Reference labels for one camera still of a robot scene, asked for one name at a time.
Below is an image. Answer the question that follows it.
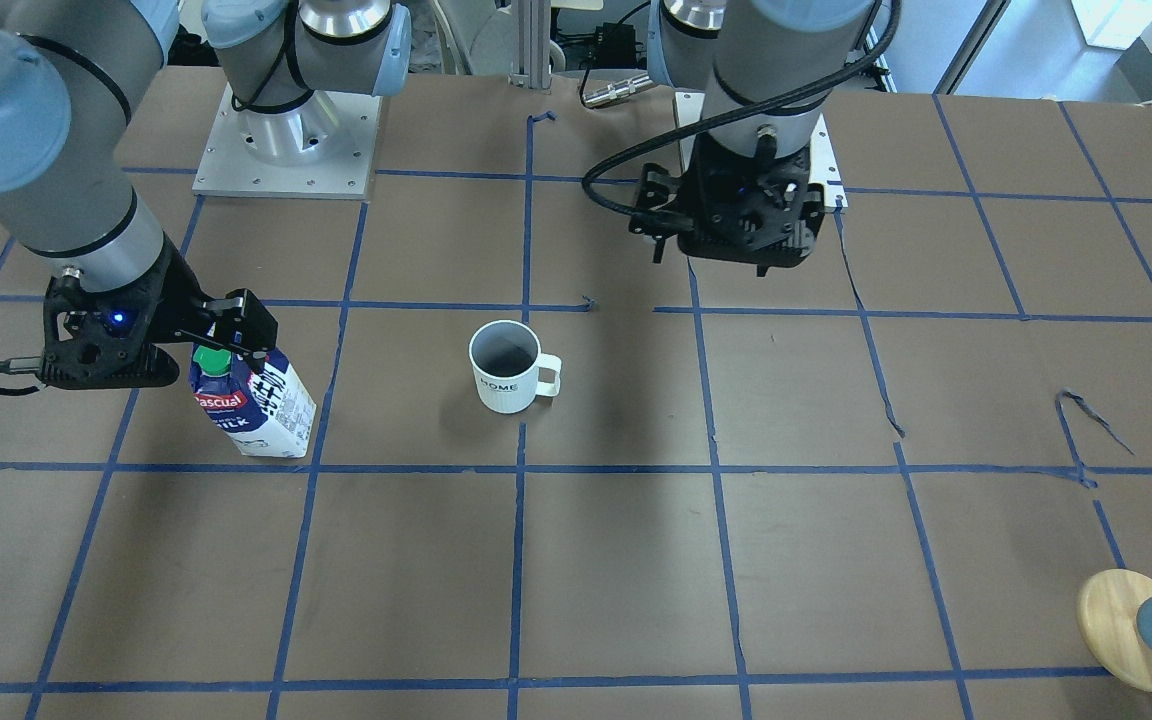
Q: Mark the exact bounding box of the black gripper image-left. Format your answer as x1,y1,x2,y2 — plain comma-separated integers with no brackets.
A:
38,238,279,389

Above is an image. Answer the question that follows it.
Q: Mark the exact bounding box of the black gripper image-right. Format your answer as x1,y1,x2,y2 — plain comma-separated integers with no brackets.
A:
630,135,826,278

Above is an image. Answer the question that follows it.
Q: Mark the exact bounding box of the blue white milk carton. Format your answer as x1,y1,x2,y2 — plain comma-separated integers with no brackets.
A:
189,344,316,457

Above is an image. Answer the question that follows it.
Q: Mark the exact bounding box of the white ribbed mug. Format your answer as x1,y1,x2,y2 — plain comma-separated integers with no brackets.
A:
468,320,562,415

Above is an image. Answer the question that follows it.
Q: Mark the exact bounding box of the round wooden board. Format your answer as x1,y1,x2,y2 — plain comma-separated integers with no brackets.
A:
1076,568,1152,694

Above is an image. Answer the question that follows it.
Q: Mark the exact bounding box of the black braided cable image-right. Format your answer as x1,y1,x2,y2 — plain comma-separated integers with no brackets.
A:
579,1,902,218

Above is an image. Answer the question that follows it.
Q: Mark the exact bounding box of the silver base plate image-left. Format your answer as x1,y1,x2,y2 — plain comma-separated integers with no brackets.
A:
194,90,382,200

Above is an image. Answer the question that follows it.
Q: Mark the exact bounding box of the metal cable connector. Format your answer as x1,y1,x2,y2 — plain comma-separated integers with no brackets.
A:
579,73,657,109

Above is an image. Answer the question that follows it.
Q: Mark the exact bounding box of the aluminium profile post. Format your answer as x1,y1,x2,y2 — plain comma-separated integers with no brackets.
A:
508,0,553,94

